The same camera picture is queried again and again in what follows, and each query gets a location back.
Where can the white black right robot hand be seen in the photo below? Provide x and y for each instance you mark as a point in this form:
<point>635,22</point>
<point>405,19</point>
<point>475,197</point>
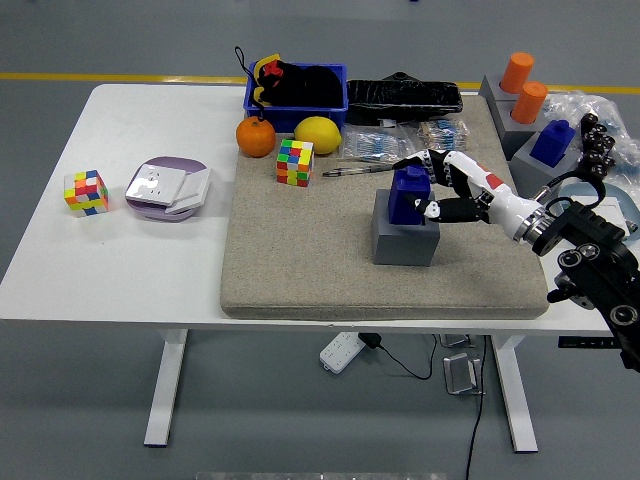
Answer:
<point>500,200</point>

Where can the blue seal stamp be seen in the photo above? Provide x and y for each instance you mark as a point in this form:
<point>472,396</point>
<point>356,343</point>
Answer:
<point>552,142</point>
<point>402,197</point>

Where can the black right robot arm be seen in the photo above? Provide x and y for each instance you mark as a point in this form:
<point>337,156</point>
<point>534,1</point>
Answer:
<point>595,235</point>

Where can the grey square-hole seal holder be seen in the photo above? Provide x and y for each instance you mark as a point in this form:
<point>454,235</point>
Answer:
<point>405,247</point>
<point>530,170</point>

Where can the grey round-hole seal holder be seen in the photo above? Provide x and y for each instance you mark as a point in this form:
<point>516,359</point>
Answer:
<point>490,90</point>
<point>510,135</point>

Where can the orange cylinder seal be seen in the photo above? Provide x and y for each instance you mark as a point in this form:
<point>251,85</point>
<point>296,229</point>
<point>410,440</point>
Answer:
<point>517,72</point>
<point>529,102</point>

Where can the bag of tan resistors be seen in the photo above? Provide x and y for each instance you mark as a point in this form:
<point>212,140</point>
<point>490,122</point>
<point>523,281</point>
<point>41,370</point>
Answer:
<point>444,136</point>

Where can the small black cylinder cap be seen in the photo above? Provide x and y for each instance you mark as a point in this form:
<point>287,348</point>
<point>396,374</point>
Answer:
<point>591,122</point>
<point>584,166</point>
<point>595,156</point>
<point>599,132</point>
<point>604,166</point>
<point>607,142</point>

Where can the light blue plate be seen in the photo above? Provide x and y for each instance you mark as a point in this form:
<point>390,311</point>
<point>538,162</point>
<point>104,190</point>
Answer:
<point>620,192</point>

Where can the crumpled clear plastic bag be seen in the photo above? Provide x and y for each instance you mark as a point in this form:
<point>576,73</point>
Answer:
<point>575,105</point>

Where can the bag of blue resistors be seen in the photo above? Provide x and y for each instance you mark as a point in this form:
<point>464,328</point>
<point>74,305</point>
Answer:
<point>375,145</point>

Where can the black keyboard in plastic wrap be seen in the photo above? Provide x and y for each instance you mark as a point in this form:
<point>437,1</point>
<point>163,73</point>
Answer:
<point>405,100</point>

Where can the clear ballpoint pen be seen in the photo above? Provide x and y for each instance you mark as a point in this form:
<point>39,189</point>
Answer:
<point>350,171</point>

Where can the black table control panel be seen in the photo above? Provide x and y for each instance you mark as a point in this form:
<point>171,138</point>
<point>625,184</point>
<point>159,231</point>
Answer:
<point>585,343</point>

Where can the yellow lemon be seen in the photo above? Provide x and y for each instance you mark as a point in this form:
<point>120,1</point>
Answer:
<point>318,135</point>

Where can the white table leg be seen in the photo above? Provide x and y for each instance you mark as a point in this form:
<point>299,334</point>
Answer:
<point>517,400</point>
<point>165,390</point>

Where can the grey-brown mat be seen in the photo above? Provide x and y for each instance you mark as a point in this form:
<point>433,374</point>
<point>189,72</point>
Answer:
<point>300,250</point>

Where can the four-by-four colourful puzzle cube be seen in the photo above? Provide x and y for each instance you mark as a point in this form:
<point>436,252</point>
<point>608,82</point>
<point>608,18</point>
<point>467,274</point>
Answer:
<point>295,162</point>

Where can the blue plastic bin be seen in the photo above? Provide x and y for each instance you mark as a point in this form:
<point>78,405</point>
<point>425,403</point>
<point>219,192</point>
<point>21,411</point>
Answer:
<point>300,117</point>

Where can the white power strip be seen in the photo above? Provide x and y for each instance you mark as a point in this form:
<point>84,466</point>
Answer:
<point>341,352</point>

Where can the black pouch with yellow trim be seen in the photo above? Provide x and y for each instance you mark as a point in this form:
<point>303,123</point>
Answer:
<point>305,87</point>

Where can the orange fruit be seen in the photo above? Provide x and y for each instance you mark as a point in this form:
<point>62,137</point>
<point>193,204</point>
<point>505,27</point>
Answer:
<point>256,137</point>

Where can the purple plate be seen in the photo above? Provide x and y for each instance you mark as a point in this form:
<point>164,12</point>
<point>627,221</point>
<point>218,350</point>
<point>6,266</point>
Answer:
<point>170,162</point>

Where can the three-by-three colourful puzzle cube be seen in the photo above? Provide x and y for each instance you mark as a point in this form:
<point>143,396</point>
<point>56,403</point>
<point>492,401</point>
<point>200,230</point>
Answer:
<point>86,194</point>

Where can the white switch panel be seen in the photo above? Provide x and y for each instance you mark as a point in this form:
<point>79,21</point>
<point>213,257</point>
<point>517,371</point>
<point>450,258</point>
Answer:
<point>195,187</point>
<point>617,210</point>

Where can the small metal floor bracket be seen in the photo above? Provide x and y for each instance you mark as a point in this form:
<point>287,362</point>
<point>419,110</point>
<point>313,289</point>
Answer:
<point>455,341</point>

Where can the large metal floor bracket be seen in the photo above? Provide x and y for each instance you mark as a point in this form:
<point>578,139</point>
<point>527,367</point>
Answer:
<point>460,375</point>

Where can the white wall socket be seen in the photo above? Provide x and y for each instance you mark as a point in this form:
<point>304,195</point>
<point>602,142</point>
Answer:
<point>155,184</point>

